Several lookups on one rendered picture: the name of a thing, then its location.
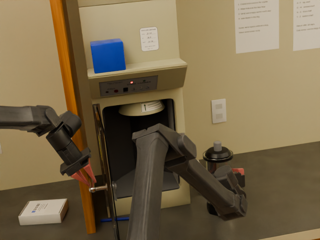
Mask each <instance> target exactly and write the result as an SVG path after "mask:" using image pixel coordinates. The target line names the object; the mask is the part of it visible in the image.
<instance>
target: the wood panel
mask: <svg viewBox="0 0 320 240"><path fill-rule="evenodd" d="M50 8H51V14H52V20H53V26H54V32H55V38H56V43H57V50H58V56H59V61H60V70H61V75H62V82H63V87H64V93H65V100H66V105H67V111H68V110H70V111H71V112H72V113H73V114H76V115H77V116H78V117H79V118H80V119H81V122H82V125H81V127H80V128H79V129H78V131H77V132H76V133H75V134H74V135H73V137H72V141H73V142H74V143H75V145H76V146H77V147H78V149H79V150H80V151H82V150H84V149H85V148H87V147H88V144H87V138H86V131H85V125H84V118H83V112H82V105H81V99H80V90H79V84H78V78H77V71H76V65H75V59H74V52H73V45H72V39H71V33H70V24H69V17H68V11H67V5H66V0H50ZM80 171H81V172H82V174H83V175H84V176H85V178H86V179H87V181H88V182H89V178H91V177H90V176H89V174H88V173H87V172H86V171H85V170H84V168H82V169H80ZM79 185H80V193H81V199H82V205H83V211H84V217H85V223H86V229H87V234H92V233H96V228H95V212H94V197H93V193H91V192H90V191H89V188H90V187H89V186H87V185H86V184H84V183H83V182H81V181H79Z"/></svg>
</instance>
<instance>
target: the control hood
mask: <svg viewBox="0 0 320 240"><path fill-rule="evenodd" d="M187 67H188V64H187V63H186V62H184V61H183V60H181V59H180V58H175V59H168V60H157V61H148V62H140V63H132V64H126V69H125V70H119V71H111V72H104V73H94V68H92V69H88V70H87V73H88V82H89V87H90V95H91V98H92V99H96V98H104V97H111V96H119V95H126V94H133V93H141V92H148V91H156V90H166V89H173V88H181V87H183V86H184V81H185V76H186V72H187ZM157 75H158V82H157V89H156V90H147V91H140V92H132V93H125V94H117V95H110V96H102V97H101V96H100V85H99V82H107V81H115V80H125V79H133V78H141V77H148V76H157Z"/></svg>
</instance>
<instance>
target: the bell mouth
mask: <svg viewBox="0 0 320 240"><path fill-rule="evenodd" d="M164 108H165V105H164V104H163V102H162V100H152V101H145V102H137V103H130V104H123V105H120V108H119V113H120V114H122V115H126V116H145V115H150V114H154V113H157V112H160V111H162V110H163V109H164Z"/></svg>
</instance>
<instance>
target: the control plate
mask: <svg viewBox="0 0 320 240"><path fill-rule="evenodd" d="M143 80H146V81H145V82H143ZM131 81H133V83H130V82H131ZM157 82H158V75H157V76H148V77H141V78H133V79H125V80H115V81H107V82H99V85H100V96H101V97H102V96H110V95H117V94H125V93H132V92H140V91H147V90H156V89H157ZM147 86H149V88H148V87H147ZM140 87H142V89H141V88H140ZM123 88H128V91H126V92H123ZM133 88H135V89H133ZM114 90H118V92H114ZM106 91H108V93H106Z"/></svg>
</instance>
